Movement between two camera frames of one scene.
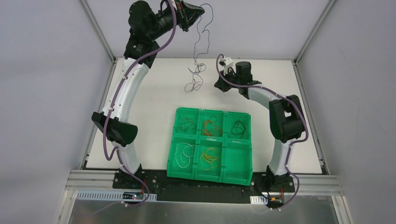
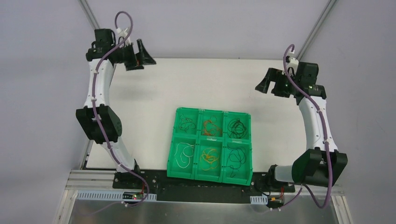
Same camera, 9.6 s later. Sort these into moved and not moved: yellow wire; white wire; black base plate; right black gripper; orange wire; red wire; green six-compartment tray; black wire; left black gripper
Moved: black wire; left black gripper; right black gripper
Not moved: yellow wire; red wire; green six-compartment tray; black base plate; orange wire; white wire
